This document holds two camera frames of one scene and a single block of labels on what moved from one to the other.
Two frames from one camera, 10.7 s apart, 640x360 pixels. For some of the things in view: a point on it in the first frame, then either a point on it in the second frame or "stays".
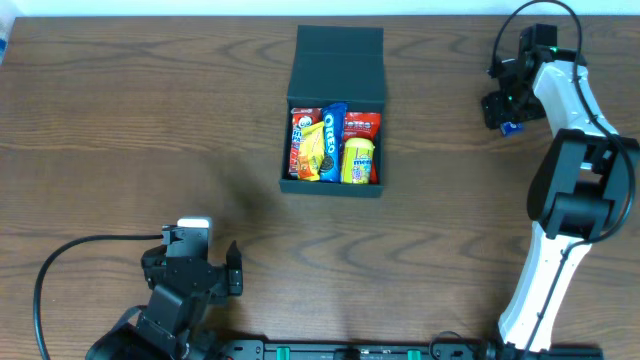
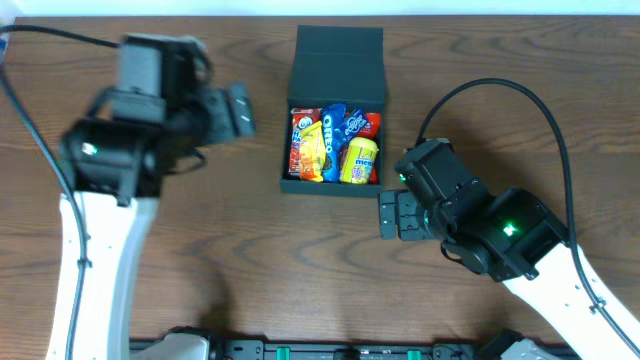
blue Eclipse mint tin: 508,127 to 352,123
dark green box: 337,64 stays
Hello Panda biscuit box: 301,118 stays
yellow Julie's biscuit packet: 312,152 stays
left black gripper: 220,276 to 240,110
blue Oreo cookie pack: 334,126 stays
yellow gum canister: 357,160 stays
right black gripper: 505,111 to 400,215
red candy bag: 365,125 stays
